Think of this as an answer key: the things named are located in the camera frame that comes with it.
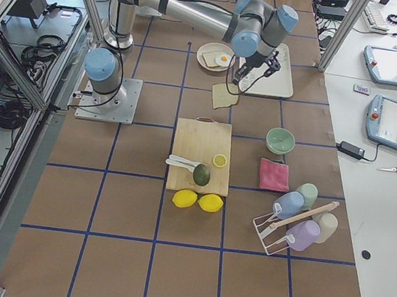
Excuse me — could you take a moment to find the white wire mug rack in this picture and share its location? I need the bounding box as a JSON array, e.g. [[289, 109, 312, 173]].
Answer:
[[253, 201, 339, 256]]

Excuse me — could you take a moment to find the black power adapter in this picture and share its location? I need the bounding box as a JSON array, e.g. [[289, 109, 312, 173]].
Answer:
[[336, 140, 365, 160]]

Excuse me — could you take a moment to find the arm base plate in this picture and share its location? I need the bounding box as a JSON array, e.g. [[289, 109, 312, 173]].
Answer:
[[135, 6, 163, 18], [74, 77, 143, 125]]

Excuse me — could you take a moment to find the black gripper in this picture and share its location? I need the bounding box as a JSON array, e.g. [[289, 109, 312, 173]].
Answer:
[[232, 51, 280, 85]]

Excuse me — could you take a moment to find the green bowl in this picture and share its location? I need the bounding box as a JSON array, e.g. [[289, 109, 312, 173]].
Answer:
[[266, 127, 295, 155]]

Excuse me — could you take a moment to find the green mug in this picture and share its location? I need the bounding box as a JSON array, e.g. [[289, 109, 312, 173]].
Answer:
[[296, 183, 319, 211]]

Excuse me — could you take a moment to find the cream round plate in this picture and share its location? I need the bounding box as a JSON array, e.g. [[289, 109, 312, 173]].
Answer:
[[196, 42, 235, 72]]

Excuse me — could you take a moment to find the pink cloth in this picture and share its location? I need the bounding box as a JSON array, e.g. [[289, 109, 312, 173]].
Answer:
[[259, 158, 290, 192]]

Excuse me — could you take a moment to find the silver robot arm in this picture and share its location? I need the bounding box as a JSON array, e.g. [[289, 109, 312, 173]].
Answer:
[[118, 0, 299, 86]]

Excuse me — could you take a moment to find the cream mug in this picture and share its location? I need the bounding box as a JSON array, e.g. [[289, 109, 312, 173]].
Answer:
[[313, 212, 338, 244]]

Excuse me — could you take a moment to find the right whole lemon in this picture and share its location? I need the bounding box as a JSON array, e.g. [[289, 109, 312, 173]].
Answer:
[[198, 193, 224, 213]]

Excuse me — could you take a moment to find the far teach pendant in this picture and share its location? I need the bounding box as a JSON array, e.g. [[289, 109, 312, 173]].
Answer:
[[363, 46, 397, 89]]

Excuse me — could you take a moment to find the purple mug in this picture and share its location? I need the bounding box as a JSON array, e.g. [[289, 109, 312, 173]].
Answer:
[[285, 220, 321, 251]]

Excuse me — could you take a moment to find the wooden cutting board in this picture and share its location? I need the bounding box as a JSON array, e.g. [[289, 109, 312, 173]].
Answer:
[[165, 118, 232, 197]]

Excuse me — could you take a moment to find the blue mug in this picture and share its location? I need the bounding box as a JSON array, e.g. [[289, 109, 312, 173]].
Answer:
[[272, 191, 305, 219]]

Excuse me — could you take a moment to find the near teach pendant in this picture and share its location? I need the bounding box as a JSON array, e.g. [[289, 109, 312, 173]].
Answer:
[[365, 94, 397, 150]]

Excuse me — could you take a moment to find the lemon half slice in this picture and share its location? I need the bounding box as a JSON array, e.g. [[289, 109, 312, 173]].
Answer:
[[212, 153, 228, 168]]

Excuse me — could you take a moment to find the white plastic spoon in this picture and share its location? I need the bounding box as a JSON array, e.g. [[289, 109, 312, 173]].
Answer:
[[165, 158, 195, 173]]

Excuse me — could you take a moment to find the fried egg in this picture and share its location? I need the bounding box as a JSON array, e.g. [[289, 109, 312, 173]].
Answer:
[[215, 52, 232, 68]]

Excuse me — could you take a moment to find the bread slice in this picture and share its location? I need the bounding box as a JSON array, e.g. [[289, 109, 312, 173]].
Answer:
[[201, 51, 223, 68], [211, 83, 240, 109]]

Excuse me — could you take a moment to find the whole lemon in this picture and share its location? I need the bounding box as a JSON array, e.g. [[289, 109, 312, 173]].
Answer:
[[172, 189, 198, 208], [198, 193, 224, 213]]

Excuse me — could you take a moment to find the left whole lemon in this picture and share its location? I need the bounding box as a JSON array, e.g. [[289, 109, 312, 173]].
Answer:
[[172, 189, 198, 208]]

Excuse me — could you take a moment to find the teach pendant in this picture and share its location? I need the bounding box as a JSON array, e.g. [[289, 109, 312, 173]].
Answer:
[[365, 94, 397, 150], [363, 46, 397, 89]]

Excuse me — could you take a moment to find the avocado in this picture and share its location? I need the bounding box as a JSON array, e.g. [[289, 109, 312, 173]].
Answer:
[[192, 163, 211, 187]]

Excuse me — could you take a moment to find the cream bear tray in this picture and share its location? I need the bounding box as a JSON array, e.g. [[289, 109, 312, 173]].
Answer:
[[239, 43, 293, 98]]

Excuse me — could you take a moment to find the bread slice on plate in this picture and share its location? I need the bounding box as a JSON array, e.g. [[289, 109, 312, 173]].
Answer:
[[201, 51, 223, 68]]

